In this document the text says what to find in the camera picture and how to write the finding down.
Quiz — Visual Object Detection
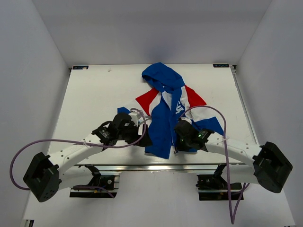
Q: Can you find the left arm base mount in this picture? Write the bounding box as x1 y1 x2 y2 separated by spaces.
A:
70 173 120 199

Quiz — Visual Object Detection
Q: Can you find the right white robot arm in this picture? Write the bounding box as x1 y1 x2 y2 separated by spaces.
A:
175 120 293 193

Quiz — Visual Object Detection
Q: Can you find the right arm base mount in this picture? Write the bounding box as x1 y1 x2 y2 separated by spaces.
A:
196 175 228 201

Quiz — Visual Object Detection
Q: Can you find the blue corner label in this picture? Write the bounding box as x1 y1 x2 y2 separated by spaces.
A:
213 63 230 68
72 65 89 70

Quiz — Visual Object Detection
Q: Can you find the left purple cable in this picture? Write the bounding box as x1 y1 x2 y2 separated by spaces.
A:
9 107 150 191

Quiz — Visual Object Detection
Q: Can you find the aluminium table front rail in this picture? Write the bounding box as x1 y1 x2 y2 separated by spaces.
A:
75 163 242 172

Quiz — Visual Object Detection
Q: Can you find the aluminium table rail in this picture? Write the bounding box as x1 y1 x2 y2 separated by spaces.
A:
230 65 259 144
75 163 242 172

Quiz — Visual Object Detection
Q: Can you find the left blue corner label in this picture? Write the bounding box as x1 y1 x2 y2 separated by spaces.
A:
72 65 89 70

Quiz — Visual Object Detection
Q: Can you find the right blue corner label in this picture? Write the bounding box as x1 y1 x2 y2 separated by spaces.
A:
213 63 230 68

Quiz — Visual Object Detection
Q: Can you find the blue white red jacket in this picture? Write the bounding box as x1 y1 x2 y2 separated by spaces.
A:
117 62 223 159

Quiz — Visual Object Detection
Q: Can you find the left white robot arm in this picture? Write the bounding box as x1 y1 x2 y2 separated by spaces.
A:
23 108 152 202

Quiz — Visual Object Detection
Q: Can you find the purple cable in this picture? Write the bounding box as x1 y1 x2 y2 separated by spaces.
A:
178 105 250 225
9 107 150 191

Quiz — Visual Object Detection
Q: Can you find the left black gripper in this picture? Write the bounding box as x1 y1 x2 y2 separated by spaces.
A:
117 122 152 147

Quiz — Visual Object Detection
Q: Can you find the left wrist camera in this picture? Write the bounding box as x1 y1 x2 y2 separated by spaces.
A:
128 108 144 126

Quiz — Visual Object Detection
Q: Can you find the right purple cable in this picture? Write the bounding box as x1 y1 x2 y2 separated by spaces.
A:
178 105 250 225

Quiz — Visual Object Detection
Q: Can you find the aluminium table right rail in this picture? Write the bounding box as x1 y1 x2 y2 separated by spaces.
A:
230 65 259 144

